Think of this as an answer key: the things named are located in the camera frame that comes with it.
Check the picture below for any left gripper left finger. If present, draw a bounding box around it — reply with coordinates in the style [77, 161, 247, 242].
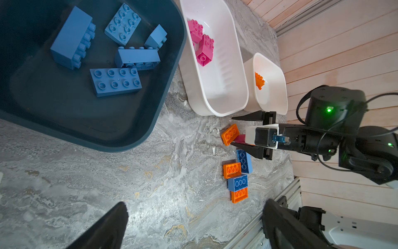
[68, 202, 129, 249]

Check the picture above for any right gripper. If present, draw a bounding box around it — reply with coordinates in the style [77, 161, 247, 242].
[231, 111, 339, 160]

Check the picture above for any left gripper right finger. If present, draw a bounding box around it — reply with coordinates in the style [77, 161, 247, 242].
[263, 199, 332, 249]

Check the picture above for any light blue lego brick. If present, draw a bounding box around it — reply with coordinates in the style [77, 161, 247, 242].
[236, 149, 253, 174]

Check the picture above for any orange lego plate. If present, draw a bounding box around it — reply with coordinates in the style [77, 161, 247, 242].
[221, 124, 240, 146]
[230, 187, 248, 203]
[223, 162, 242, 179]

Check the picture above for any orange lego top plate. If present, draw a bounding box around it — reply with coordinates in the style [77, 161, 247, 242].
[223, 162, 242, 179]

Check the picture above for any long orange technic lego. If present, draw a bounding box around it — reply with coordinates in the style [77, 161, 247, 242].
[255, 72, 265, 90]

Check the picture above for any orange lego bottom plate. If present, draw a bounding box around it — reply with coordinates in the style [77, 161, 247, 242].
[230, 187, 248, 203]

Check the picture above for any pink square lego brick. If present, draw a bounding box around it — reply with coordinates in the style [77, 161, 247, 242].
[188, 19, 204, 45]

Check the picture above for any small blue lego brick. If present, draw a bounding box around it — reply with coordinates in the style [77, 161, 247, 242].
[144, 24, 167, 50]

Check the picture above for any blue lego double brick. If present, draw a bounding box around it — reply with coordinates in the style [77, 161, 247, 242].
[90, 67, 142, 97]

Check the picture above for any long light blue lego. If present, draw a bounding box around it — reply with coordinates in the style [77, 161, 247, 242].
[50, 6, 96, 70]

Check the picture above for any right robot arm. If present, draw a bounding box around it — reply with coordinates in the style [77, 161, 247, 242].
[223, 85, 398, 249]

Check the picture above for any right white plastic bin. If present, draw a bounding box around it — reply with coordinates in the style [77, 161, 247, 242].
[244, 52, 288, 115]

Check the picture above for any white plastic bin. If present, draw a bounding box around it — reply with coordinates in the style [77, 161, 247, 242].
[244, 52, 288, 115]
[179, 1, 249, 117]

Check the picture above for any middle white plastic bin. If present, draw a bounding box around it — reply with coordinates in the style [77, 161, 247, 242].
[179, 1, 249, 117]

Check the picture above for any dark teal plastic bin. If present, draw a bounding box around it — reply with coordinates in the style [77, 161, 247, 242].
[1, 1, 187, 152]

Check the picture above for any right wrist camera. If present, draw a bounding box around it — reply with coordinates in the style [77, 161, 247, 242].
[245, 123, 291, 149]

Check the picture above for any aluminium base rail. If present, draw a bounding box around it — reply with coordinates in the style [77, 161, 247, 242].
[223, 177, 302, 249]

